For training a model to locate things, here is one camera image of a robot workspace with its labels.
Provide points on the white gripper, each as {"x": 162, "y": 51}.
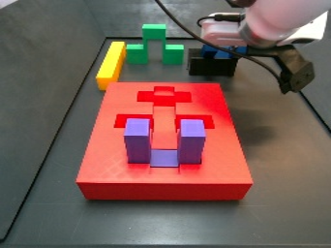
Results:
{"x": 229, "y": 29}

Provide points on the blue U-shaped block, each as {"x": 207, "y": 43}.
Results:
{"x": 209, "y": 52}

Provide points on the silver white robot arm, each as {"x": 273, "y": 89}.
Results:
{"x": 270, "y": 23}

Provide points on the black angled fixture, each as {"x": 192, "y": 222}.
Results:
{"x": 210, "y": 66}

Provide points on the green stepped arch block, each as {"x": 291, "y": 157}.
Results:
{"x": 172, "y": 52}

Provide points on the yellow long bar block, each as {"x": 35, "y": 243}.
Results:
{"x": 111, "y": 66}

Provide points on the purple U-shaped block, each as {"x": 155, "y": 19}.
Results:
{"x": 186, "y": 153}

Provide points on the red base block with slots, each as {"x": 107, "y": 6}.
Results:
{"x": 110, "y": 178}

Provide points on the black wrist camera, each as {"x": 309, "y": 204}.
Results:
{"x": 297, "y": 69}

